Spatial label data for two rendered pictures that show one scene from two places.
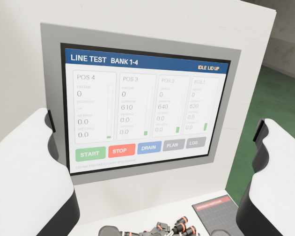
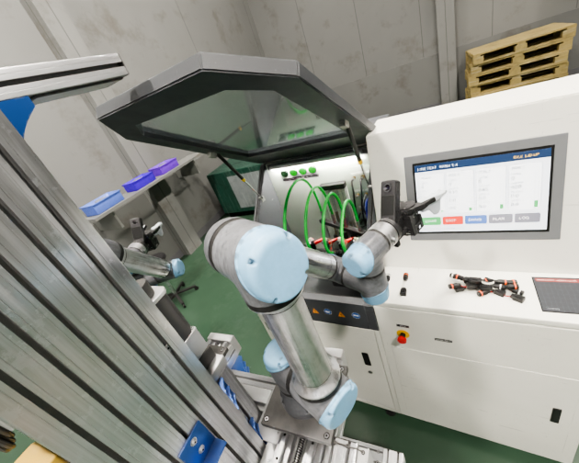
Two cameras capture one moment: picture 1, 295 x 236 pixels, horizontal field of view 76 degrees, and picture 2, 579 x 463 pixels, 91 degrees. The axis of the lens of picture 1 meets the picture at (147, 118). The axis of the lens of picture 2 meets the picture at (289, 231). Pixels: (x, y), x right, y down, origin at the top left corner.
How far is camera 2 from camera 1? 83 cm
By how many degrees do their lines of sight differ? 55
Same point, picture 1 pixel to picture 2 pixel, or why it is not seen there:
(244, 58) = (576, 138)
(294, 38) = not seen: outside the picture
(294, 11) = not seen: outside the picture
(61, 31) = (412, 159)
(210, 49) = (524, 142)
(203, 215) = (541, 285)
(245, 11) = (562, 103)
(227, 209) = not seen: outside the picture
